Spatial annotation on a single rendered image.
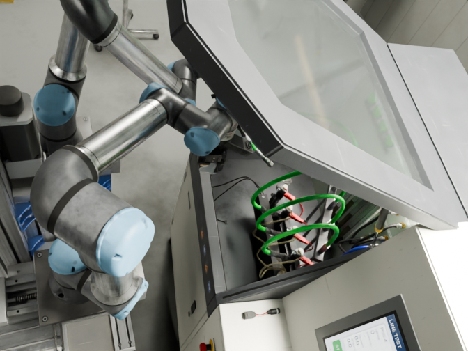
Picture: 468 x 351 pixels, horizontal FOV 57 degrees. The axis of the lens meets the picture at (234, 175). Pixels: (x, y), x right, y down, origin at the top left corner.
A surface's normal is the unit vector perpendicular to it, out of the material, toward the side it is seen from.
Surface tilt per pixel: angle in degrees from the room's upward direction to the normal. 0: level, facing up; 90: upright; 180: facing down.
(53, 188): 18
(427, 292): 76
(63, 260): 7
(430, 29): 90
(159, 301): 0
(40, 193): 41
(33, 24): 0
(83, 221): 30
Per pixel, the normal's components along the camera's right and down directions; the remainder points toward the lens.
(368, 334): -0.88, -0.12
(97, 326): 0.24, -0.52
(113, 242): 0.00, -0.09
